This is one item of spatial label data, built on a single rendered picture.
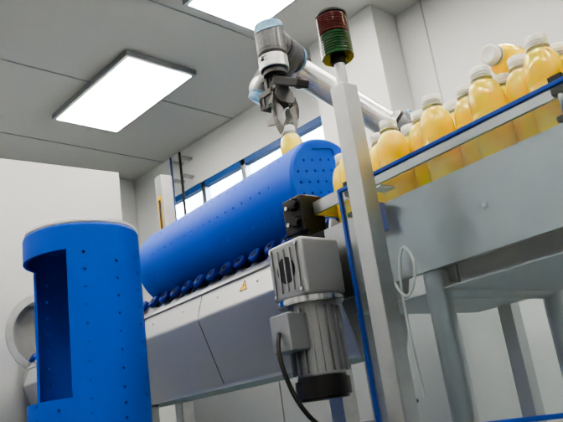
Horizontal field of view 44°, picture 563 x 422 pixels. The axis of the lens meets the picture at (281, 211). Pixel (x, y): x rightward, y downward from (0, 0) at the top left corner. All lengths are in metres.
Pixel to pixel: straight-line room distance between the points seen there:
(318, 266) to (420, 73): 4.03
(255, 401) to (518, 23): 3.00
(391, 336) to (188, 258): 1.11
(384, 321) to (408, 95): 4.18
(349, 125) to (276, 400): 3.09
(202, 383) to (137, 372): 0.56
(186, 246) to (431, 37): 3.55
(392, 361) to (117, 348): 0.71
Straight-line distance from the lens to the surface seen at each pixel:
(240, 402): 4.49
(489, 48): 1.45
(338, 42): 1.37
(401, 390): 1.20
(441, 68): 5.26
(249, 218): 1.93
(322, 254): 1.44
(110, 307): 1.68
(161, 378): 2.42
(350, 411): 1.72
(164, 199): 3.28
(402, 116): 2.78
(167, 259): 2.30
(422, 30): 5.46
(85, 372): 1.64
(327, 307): 1.42
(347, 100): 1.32
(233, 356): 2.05
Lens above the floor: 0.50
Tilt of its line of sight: 17 degrees up
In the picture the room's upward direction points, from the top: 8 degrees counter-clockwise
